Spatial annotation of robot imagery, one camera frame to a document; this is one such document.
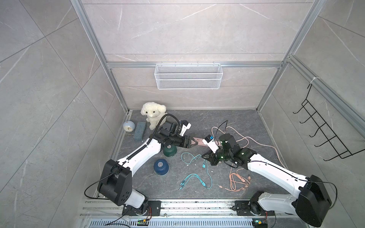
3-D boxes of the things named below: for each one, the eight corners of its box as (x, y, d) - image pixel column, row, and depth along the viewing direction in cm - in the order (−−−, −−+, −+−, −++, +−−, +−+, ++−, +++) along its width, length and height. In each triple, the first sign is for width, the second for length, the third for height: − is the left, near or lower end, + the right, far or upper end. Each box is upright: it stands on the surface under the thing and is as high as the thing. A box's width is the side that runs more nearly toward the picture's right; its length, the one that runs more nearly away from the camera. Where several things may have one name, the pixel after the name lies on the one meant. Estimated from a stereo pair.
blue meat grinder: (156, 178, 85) (152, 171, 77) (157, 166, 90) (154, 158, 82) (168, 178, 85) (166, 171, 77) (169, 166, 90) (167, 158, 82)
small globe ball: (126, 133, 107) (122, 126, 100) (128, 127, 111) (124, 119, 104) (136, 133, 107) (132, 126, 100) (137, 127, 111) (134, 119, 104)
